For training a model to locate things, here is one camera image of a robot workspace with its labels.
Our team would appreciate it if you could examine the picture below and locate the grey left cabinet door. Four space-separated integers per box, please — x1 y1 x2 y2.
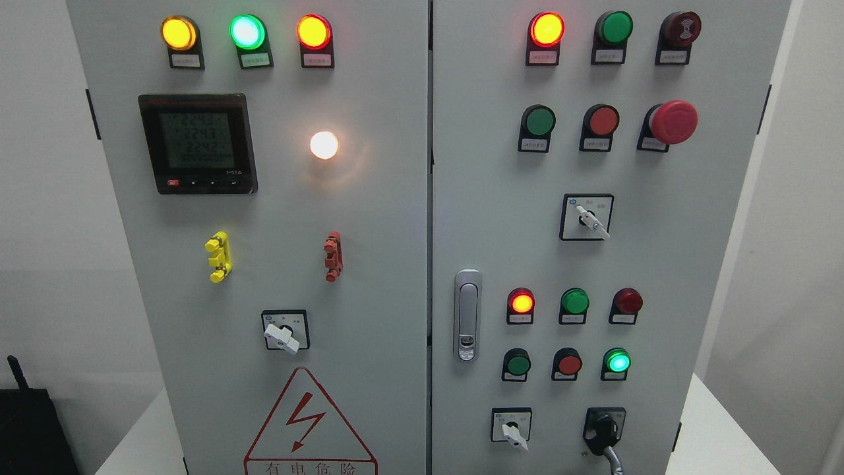
67 1 429 474

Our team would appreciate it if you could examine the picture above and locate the black digital power meter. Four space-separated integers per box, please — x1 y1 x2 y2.
138 93 257 195

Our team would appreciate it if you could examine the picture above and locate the grey cabinet door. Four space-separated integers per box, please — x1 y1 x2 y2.
431 1 792 474
67 1 429 474

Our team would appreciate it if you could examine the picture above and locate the red indicator light lower right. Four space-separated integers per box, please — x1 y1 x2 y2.
609 288 644 325

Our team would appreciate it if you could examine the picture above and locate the white selector switch upper right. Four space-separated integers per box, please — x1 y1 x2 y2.
558 193 615 241

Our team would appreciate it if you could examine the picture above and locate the green push button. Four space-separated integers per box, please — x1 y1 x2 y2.
501 348 531 382
516 104 557 154

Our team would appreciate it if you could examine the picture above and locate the green illuminated button lower right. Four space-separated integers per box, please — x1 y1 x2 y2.
600 348 631 381

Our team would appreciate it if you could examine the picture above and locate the white selector switch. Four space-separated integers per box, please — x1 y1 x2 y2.
489 408 533 451
558 193 615 241

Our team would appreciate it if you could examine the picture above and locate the red emergency stop mushroom button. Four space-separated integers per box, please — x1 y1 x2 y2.
636 100 698 153

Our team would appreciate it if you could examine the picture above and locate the white selector switch left door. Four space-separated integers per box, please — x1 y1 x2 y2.
261 309 311 355

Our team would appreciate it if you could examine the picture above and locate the red lit indicator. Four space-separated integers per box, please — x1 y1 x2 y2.
525 10 566 67
506 288 535 325

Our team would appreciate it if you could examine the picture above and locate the red push button lower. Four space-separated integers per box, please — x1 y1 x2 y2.
551 348 583 381

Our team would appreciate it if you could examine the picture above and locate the black knob selector switch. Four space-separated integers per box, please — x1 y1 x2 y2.
582 408 626 456

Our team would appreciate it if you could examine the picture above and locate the green push button lower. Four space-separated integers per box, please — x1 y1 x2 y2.
501 348 531 382

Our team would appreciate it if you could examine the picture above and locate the grey right cabinet door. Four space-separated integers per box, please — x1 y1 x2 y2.
431 1 792 474

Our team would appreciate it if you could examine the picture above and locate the red push button upper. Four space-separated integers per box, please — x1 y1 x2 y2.
579 104 620 152

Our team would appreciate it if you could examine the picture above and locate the red terminal connector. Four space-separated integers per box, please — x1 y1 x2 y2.
323 231 344 283

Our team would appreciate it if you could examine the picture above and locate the silver door lock handle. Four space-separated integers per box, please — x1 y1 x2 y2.
453 269 483 363

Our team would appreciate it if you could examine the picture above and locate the green push button upper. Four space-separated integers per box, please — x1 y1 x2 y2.
516 104 557 154

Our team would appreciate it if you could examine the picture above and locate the yellow terminal connector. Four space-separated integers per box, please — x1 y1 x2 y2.
204 231 233 284

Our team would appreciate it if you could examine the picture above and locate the red lit indicator lower left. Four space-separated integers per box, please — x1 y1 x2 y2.
506 288 535 325

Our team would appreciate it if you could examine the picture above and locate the white selector switch bottom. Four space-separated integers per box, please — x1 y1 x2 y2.
489 408 533 451

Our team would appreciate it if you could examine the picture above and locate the dark red buzzer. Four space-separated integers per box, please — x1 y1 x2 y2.
655 11 702 66

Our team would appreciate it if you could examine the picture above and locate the green indicator light top right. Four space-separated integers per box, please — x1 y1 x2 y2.
591 10 633 65

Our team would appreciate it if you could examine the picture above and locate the green lit indicator light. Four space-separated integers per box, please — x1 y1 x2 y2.
229 13 274 69

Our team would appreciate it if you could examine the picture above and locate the red electrical warning triangle sticker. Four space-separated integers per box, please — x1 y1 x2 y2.
243 367 378 474

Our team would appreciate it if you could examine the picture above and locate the white glowing indicator lamp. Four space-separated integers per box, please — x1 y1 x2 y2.
309 131 340 160

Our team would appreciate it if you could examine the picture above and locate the black device with antenna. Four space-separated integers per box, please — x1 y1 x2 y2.
1 355 79 474

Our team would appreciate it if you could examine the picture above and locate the red push button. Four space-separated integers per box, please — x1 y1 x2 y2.
579 104 620 152
551 348 583 381

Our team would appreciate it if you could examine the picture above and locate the red-ringed indicator light left door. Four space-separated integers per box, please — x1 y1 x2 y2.
297 13 335 69

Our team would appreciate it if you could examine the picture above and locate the green indicator light lower middle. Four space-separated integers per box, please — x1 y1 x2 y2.
558 288 590 325

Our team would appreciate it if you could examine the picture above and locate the yellow indicator light top left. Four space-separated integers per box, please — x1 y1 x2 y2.
160 15 204 70

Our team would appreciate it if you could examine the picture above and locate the red lit indicator top right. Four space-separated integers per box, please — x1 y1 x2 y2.
525 10 566 67

